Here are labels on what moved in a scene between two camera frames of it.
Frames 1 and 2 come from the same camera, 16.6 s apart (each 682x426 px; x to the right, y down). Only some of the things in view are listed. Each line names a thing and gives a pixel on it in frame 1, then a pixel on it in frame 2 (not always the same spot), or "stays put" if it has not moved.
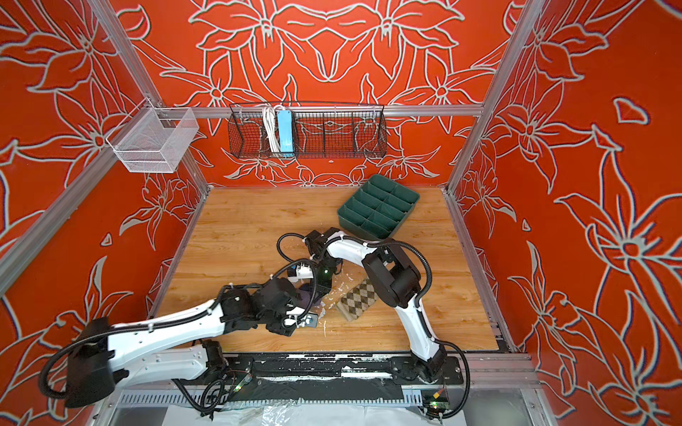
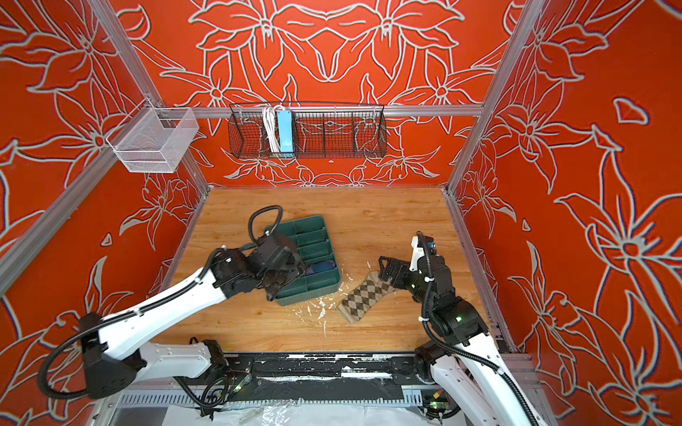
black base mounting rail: (330, 377) stays put
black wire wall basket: (320, 130) stays put
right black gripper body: (323, 272) to (405, 279)
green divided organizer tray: (376, 208) to (309, 236)
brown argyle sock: (355, 302) stays put
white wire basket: (154, 139) stays put
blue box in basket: (285, 125) stays put
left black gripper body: (282, 314) to (293, 270)
